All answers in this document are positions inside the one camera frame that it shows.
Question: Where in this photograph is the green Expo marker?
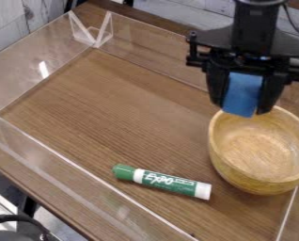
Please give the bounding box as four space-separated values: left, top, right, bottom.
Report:
112 164 212 201

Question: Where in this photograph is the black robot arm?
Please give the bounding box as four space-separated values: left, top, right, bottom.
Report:
185 0 299 118

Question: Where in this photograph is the brown wooden bowl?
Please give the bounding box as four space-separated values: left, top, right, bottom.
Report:
208 106 299 196

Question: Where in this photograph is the blue rectangular block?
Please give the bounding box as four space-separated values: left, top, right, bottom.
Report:
222 72 262 118

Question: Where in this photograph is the clear acrylic tray wall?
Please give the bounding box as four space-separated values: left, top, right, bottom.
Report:
0 6 293 241

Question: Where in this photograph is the black cable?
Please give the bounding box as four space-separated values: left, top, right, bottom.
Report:
0 215 50 241

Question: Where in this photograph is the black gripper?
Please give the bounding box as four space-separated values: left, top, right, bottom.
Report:
185 26 299 115

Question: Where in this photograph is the black table leg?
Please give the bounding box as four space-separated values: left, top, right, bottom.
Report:
22 197 37 217

